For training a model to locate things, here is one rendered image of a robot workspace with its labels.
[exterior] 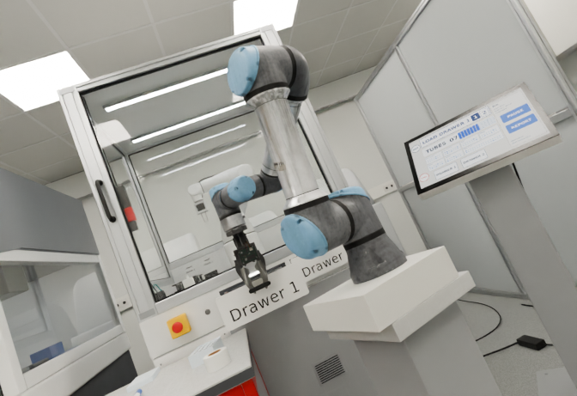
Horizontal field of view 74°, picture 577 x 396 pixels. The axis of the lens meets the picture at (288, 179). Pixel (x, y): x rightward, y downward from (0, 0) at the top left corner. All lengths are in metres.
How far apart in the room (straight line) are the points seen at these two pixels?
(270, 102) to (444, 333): 0.68
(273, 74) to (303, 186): 0.28
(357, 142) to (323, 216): 4.46
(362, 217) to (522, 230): 0.88
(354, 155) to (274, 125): 4.37
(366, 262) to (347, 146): 4.35
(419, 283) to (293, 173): 0.38
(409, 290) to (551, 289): 0.95
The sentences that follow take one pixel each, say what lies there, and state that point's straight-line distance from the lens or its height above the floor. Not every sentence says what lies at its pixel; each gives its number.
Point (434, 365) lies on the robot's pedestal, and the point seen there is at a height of 0.62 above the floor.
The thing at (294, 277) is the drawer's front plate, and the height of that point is 0.89.
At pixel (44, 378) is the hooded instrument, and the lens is 1.73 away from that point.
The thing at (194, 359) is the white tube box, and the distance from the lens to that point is 1.35.
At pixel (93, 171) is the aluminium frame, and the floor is 1.59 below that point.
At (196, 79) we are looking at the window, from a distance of 1.85.
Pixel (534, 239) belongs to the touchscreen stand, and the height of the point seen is 0.63.
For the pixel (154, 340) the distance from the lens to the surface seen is 1.68.
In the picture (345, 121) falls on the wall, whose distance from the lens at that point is 5.38.
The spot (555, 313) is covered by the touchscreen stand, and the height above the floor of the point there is 0.36.
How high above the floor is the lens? 1.00
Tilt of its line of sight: 9 degrees up
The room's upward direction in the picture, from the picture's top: 24 degrees counter-clockwise
